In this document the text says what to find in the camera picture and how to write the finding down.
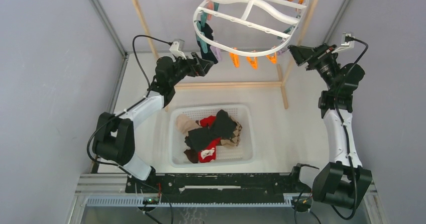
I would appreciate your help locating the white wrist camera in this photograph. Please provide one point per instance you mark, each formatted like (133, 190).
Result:
(347, 43)
(176, 48)

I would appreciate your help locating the argyle brown sock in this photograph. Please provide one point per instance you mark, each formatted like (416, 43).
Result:
(234, 141)

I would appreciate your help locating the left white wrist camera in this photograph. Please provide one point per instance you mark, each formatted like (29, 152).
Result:
(176, 48)

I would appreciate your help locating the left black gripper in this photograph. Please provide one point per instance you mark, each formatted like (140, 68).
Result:
(199, 68)

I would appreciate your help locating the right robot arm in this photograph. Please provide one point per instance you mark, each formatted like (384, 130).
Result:
(343, 181)

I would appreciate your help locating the red sock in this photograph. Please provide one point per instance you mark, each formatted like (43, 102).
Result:
(207, 122)
(208, 154)

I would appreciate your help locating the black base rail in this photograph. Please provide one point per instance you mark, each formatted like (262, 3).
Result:
(219, 188)

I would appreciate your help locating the brown striped sock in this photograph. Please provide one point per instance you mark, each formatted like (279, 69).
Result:
(192, 156)

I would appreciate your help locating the black sock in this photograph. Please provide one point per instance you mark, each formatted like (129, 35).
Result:
(223, 126)
(199, 139)

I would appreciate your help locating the white plastic laundry basket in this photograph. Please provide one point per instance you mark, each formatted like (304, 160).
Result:
(244, 153)

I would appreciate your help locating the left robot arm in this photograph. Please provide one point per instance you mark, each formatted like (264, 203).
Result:
(114, 137)

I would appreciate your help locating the beige sock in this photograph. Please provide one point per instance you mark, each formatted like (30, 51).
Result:
(184, 124)

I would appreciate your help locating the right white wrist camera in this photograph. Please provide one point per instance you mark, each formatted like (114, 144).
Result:
(347, 43)

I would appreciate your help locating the white oval clip hanger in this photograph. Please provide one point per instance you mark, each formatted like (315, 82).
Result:
(238, 36)

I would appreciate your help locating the wooden drying rack frame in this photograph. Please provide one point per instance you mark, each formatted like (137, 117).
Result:
(306, 10)

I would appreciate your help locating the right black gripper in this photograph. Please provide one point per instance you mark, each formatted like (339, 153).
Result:
(318, 54)

